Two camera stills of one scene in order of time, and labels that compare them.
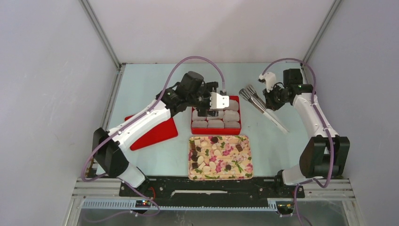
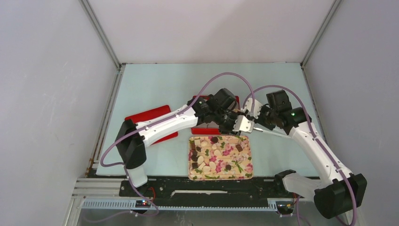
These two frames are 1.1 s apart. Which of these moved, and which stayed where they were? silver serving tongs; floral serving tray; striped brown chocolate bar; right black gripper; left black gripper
Moved: right black gripper; left black gripper; silver serving tongs
Stayed: floral serving tray; striped brown chocolate bar
